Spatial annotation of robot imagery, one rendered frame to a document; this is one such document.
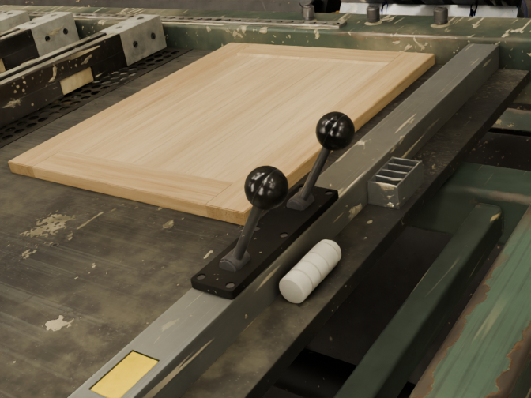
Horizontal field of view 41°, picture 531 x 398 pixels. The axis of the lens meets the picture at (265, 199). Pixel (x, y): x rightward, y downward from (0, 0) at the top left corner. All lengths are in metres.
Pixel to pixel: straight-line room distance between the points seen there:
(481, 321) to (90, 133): 0.74
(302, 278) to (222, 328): 0.09
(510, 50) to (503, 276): 0.65
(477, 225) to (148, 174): 0.43
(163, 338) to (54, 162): 0.51
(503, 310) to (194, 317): 0.26
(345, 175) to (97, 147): 0.43
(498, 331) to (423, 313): 0.19
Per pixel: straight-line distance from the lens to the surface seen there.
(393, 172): 0.85
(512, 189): 0.94
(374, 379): 0.69
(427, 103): 1.01
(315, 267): 0.70
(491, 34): 1.25
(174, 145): 1.04
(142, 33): 1.55
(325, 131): 0.68
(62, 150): 1.12
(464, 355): 0.56
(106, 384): 0.60
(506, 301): 0.61
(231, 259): 0.67
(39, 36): 1.73
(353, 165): 0.85
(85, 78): 1.45
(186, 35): 1.56
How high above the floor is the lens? 2.03
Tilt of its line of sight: 57 degrees down
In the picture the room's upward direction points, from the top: 78 degrees counter-clockwise
